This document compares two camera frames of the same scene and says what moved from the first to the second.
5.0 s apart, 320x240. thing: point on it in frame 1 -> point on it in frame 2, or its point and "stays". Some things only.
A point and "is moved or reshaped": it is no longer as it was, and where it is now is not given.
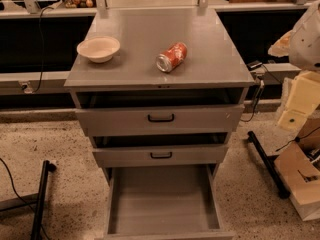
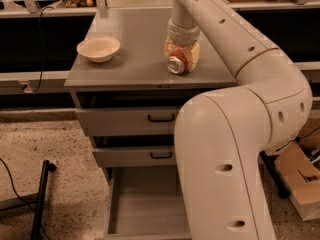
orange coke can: (172, 57) is moved or reshaped
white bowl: (98, 49) stays
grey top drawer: (160, 120) stays
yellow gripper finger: (303, 101) -> (192, 55)
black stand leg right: (281, 188) stays
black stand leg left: (38, 219) stays
